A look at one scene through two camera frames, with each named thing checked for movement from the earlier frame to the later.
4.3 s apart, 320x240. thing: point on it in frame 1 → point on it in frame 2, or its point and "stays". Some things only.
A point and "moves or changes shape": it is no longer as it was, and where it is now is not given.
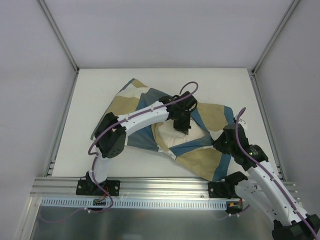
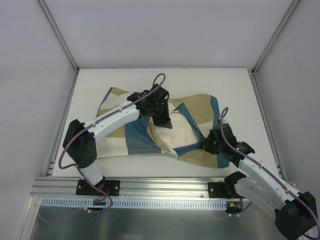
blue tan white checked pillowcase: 200,152 moves or changes shape
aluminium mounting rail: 163,188 stays
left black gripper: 181,121 → 161,114
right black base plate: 221,190 stays
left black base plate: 88,187 stays
